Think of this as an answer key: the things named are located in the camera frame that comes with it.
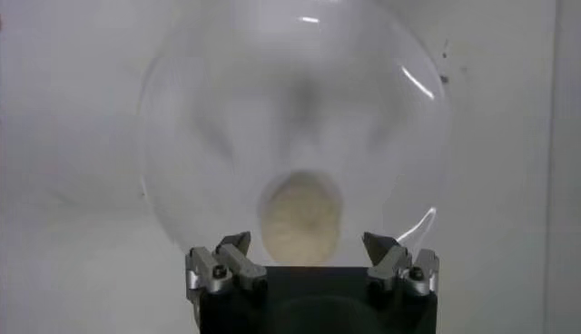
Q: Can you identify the white steamed baozi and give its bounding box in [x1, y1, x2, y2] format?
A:
[258, 170, 344, 268]

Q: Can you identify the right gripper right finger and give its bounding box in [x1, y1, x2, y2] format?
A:
[361, 231, 441, 299]

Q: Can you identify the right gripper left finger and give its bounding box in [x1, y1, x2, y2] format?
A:
[183, 230, 270, 303]

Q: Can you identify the white round plate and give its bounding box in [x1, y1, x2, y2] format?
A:
[135, 0, 455, 269]

